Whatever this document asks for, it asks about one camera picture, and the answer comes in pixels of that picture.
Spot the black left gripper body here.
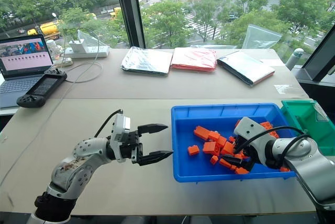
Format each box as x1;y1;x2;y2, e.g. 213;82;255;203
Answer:
120;130;143;166

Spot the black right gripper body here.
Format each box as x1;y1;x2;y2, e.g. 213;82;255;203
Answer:
234;136;255;172

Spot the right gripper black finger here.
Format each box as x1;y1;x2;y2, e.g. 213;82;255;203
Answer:
221;155;244;168

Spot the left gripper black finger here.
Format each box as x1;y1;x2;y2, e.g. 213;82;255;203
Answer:
137;150;174;167
137;123;169;137

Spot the blue plastic bin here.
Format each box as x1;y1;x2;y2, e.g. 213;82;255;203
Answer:
171;103;297;184

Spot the green plastic bin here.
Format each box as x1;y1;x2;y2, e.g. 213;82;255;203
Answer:
281;99;335;156

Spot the large orange toy brick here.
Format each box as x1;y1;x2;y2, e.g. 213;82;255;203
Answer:
193;125;210;140

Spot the silver foil package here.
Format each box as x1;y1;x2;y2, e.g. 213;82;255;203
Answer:
120;46;174;76

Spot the red plastic package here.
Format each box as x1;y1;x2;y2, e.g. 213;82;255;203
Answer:
170;47;218;73

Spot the small clear plastic bag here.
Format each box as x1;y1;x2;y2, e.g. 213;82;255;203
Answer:
273;83;298;95

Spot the clear plastic tag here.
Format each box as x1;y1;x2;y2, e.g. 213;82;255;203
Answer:
312;102;330;123

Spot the blue white plastic package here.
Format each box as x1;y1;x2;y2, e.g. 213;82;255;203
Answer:
216;50;276;87

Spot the white power strip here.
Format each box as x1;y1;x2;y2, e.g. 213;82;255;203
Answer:
63;46;110;59

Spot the black handheld game controller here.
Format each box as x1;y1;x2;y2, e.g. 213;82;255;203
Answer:
16;68;68;108

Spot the clear plastic sheet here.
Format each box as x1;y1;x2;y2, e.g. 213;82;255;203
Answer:
76;29;99;48

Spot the white charger plug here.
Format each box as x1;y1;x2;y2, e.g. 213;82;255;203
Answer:
69;38;86;53

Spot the white green drinking bottle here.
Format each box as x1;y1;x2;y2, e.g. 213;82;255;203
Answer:
285;48;305;71

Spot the white plastic bottle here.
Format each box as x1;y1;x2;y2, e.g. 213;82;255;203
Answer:
46;39;64;62

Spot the grey laptop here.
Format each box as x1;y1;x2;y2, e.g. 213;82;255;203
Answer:
0;33;54;110

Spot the yellow truck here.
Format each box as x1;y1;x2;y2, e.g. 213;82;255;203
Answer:
27;22;61;40

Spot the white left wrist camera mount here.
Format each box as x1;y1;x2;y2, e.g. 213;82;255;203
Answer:
109;114;131;163

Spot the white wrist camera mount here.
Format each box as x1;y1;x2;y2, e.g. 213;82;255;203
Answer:
233;116;271;158
109;114;131;163

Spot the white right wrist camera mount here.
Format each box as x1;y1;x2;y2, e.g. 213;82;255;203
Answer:
233;116;271;158

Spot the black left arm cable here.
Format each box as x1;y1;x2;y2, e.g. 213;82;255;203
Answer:
94;108;124;139

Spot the white cable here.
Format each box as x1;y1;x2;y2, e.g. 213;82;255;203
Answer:
60;28;103;84

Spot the black window frame post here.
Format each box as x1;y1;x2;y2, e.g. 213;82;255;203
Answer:
113;0;146;50

